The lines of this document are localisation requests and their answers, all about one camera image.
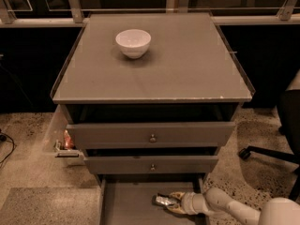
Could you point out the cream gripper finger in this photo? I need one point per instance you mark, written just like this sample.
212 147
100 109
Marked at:
176 208
178 195

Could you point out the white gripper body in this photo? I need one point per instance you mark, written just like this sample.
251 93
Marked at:
188 202

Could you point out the crushed silver redbull can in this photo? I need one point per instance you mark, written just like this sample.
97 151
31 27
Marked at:
164 200

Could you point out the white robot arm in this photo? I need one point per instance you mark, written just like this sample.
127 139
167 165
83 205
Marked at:
215 203

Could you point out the grey middle drawer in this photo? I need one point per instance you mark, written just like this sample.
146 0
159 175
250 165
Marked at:
150 160

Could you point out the grey drawer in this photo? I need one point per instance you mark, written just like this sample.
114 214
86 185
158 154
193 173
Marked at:
130 199
150 160
150 126

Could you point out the grey bottom drawer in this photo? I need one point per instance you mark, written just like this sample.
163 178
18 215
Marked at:
130 199

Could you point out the grey top drawer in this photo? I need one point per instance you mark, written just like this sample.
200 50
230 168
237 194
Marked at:
150 126

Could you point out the grey drawer cabinet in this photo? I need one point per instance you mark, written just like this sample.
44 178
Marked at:
187 62

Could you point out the orange snack packet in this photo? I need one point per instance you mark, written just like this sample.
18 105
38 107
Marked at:
68 141

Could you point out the black office chair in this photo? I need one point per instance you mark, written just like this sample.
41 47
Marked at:
288 109

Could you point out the white ceramic bowl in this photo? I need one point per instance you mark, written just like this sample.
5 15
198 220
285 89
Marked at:
133 43

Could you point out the metal window railing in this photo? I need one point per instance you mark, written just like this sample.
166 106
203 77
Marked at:
51 12

